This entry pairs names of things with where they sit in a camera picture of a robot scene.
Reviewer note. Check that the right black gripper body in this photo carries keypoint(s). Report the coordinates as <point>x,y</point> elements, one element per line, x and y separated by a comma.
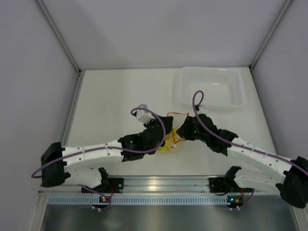
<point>191,133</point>

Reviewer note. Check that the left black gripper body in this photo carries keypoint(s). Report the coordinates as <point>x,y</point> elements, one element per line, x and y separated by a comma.
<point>156,121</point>

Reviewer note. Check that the yellow fake banana bunch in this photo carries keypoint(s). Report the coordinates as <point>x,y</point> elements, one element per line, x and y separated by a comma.
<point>171,141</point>

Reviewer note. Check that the clear zip bag orange seal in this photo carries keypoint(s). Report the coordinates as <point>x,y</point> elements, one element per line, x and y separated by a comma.
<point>178,120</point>

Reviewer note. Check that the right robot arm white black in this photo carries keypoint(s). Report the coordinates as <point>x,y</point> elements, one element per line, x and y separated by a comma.
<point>275,174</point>

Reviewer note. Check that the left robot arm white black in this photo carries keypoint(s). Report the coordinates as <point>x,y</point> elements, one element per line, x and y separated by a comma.
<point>86,165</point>

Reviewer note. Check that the white plastic basket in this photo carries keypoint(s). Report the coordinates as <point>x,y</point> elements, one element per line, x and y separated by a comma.
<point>223,88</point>

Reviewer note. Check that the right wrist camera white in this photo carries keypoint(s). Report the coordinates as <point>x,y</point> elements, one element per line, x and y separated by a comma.
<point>201,109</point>

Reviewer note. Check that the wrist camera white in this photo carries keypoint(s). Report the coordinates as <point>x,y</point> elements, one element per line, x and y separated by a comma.
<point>143,116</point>
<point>201,109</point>

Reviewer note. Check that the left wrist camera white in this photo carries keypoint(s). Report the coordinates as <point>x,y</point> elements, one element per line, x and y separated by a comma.
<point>143,116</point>

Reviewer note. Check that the aluminium mounting rail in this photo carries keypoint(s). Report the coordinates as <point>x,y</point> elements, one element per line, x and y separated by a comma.
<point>191,184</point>

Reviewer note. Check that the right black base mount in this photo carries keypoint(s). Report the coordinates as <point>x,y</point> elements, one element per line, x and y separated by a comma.
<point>222,185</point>

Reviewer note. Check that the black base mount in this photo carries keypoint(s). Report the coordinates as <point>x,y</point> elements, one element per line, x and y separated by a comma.
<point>222,185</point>
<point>111,185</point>

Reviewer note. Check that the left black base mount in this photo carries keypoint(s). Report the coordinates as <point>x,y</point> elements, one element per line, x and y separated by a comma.
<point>111,185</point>

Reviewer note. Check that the left aluminium frame post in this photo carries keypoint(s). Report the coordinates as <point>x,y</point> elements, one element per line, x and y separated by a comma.
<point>79,73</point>

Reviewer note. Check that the aluminium frame post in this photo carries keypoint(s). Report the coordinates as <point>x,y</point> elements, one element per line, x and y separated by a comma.
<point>79,73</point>
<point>286,5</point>

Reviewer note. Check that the white slotted cable duct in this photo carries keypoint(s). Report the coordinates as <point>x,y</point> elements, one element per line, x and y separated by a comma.
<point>143,200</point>

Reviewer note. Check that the right aluminium frame post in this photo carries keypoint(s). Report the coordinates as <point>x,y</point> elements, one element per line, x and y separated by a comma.
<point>286,5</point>

